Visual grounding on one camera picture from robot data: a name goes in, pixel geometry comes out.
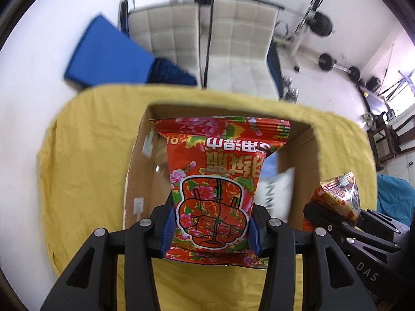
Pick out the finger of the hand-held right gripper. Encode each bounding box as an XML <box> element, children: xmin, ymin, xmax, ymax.
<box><xmin>303</xmin><ymin>202</ymin><xmax>403</xmax><ymax>254</ymax></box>
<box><xmin>359</xmin><ymin>209</ymin><xmax>415</xmax><ymax>236</ymax></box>

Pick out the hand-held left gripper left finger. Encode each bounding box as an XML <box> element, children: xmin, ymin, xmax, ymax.
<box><xmin>40</xmin><ymin>196</ymin><xmax>176</xmax><ymax>311</ymax></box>

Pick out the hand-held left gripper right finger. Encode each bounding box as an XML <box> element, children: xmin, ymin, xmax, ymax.
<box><xmin>248</xmin><ymin>202</ymin><xmax>372</xmax><ymax>311</ymax></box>

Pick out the yellow red snack packet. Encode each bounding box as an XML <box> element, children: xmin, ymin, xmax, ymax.
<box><xmin>309</xmin><ymin>171</ymin><xmax>362</xmax><ymax>227</ymax></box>

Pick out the white tissue pack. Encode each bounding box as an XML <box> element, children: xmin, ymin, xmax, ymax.
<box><xmin>256</xmin><ymin>167</ymin><xmax>296</xmax><ymax>224</ymax></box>

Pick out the cardboard box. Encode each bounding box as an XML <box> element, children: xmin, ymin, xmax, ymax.
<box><xmin>122</xmin><ymin>102</ymin><xmax>321</xmax><ymax>234</ymax></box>

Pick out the light blue tissue packet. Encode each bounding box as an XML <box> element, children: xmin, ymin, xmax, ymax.
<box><xmin>259</xmin><ymin>152</ymin><xmax>281</xmax><ymax>182</ymax></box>

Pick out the red floral wipes packet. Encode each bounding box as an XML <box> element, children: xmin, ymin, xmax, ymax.
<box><xmin>149</xmin><ymin>116</ymin><xmax>291</xmax><ymax>269</ymax></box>

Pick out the dark wooden chair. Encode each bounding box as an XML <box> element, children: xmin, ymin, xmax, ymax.
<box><xmin>366</xmin><ymin>113</ymin><xmax>415</xmax><ymax>172</ymax></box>

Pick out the yellow tablecloth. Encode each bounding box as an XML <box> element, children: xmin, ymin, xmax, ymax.
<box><xmin>37</xmin><ymin>84</ymin><xmax>378</xmax><ymax>311</ymax></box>

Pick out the black blue weight bench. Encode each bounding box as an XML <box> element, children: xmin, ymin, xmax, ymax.
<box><xmin>266</xmin><ymin>44</ymin><xmax>286</xmax><ymax>99</ymax></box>

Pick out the short barbell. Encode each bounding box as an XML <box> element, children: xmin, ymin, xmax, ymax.
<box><xmin>318</xmin><ymin>53</ymin><xmax>360</xmax><ymax>82</ymax></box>

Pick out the dark blue cloth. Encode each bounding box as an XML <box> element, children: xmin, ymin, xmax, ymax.
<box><xmin>147</xmin><ymin>58</ymin><xmax>198</xmax><ymax>86</ymax></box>

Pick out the white barbell rack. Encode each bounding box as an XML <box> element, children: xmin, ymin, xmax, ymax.
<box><xmin>290</xmin><ymin>0</ymin><xmax>325</xmax><ymax>72</ymax></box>

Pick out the blue exercise mat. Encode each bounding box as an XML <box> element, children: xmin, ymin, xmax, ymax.
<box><xmin>64</xmin><ymin>15</ymin><xmax>156</xmax><ymax>89</ymax></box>

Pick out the white quilted chair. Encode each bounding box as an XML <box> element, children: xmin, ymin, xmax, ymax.
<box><xmin>206</xmin><ymin>0</ymin><xmax>281</xmax><ymax>99</ymax></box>
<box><xmin>118</xmin><ymin>0</ymin><xmax>202</xmax><ymax>85</ymax></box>

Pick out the long barbell with black plates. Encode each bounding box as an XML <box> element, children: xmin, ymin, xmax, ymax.
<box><xmin>182</xmin><ymin>0</ymin><xmax>334</xmax><ymax>38</ymax></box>

